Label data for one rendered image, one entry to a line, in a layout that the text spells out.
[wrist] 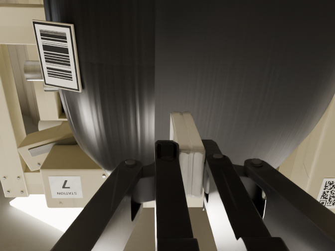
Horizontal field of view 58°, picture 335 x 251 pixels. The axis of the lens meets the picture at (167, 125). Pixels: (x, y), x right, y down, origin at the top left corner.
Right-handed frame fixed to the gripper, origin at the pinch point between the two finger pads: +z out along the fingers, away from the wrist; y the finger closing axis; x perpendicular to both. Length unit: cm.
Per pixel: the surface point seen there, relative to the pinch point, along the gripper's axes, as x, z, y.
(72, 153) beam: -31, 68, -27
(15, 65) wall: -72, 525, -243
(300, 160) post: -18.2, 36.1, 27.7
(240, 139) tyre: -3.5, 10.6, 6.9
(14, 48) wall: -42, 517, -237
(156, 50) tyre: 5.5, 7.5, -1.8
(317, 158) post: -15.6, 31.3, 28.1
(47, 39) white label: 6.1, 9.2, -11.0
